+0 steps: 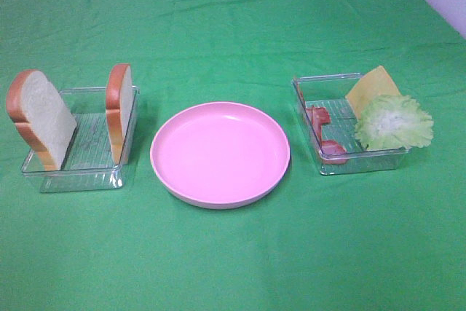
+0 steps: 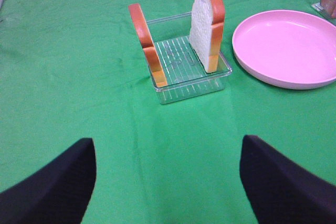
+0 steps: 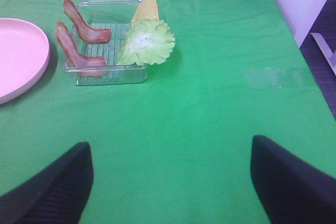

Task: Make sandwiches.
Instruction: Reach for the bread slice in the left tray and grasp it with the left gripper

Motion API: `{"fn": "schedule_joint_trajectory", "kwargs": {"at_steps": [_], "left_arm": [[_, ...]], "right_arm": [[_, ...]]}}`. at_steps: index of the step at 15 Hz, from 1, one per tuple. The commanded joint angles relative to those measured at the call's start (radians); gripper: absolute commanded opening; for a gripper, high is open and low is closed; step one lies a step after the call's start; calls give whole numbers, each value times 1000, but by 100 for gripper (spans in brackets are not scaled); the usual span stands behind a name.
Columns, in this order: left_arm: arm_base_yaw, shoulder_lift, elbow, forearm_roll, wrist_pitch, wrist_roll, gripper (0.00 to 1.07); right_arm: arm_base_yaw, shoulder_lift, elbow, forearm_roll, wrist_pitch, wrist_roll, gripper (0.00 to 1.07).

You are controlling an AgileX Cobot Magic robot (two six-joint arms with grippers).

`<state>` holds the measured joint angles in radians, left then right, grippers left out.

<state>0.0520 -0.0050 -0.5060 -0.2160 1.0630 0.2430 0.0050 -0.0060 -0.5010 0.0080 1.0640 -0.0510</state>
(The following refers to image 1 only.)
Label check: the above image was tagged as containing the bacon strip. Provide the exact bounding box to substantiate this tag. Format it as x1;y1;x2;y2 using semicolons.
310;122;347;165
293;76;332;126

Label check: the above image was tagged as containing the bread slice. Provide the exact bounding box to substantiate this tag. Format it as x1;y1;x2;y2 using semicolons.
6;69;77;171
106;63;133;164

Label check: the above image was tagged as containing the yellow cheese slice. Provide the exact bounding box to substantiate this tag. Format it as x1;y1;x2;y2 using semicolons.
345;66;400;119

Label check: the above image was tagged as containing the green lettuce leaf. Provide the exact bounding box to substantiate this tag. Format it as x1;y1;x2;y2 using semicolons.
355;95;433;151

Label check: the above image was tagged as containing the pink round plate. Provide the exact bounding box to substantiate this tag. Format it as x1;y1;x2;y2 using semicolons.
150;101;291;209

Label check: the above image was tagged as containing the right clear plastic tray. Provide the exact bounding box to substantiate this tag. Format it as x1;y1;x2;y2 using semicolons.
292;73;409;175

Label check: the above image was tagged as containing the clear plastic tray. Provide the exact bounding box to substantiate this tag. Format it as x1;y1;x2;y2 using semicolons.
292;73;409;175
21;86;140;193

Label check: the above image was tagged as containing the green tablecloth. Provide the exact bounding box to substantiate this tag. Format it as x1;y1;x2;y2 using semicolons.
1;0;465;310

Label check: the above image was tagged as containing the left clear plastic tray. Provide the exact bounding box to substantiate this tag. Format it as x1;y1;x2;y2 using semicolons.
21;86;140;193

